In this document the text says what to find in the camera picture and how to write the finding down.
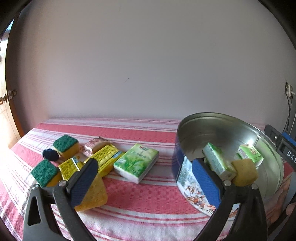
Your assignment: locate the round metal cookie tin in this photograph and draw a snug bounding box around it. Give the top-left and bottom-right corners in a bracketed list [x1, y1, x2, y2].
[172, 113, 284, 216]

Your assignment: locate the dark cable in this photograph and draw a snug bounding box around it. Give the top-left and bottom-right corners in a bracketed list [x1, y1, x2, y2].
[283, 94, 296, 134]

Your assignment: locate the wall socket with plugs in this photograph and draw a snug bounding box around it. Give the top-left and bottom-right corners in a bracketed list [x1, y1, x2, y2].
[285, 82, 295, 98]

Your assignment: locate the green tissue pack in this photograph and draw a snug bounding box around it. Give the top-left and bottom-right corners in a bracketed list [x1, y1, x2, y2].
[202, 143, 237, 181]
[113, 144, 159, 184]

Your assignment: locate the yellow green scrub sponge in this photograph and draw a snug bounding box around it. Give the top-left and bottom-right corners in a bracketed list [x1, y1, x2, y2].
[53, 135, 80, 160]
[31, 159, 62, 187]

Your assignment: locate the wooden door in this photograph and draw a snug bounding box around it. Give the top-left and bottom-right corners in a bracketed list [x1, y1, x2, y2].
[1, 17, 24, 149]

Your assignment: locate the yellow sponge in tin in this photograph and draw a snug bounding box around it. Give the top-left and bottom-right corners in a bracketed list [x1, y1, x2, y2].
[231, 159, 258, 187]

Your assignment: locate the pink floral snack wrapper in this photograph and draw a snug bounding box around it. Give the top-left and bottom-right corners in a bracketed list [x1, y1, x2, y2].
[80, 137, 111, 157]

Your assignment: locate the red white striped bedspread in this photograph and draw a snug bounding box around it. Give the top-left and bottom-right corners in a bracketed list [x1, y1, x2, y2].
[1, 113, 295, 240]

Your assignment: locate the yellow sponge cloth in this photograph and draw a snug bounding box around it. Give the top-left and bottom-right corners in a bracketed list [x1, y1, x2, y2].
[75, 173, 107, 212]

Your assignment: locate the green tissue pack in tin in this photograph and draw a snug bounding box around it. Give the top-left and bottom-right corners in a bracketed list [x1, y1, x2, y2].
[202, 143, 237, 181]

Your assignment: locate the dark blue yarn ball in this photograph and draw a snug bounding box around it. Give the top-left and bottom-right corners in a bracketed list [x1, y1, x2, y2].
[42, 149, 59, 162]

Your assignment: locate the brass door knob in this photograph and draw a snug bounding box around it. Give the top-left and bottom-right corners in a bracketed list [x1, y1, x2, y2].
[0, 89, 17, 105]

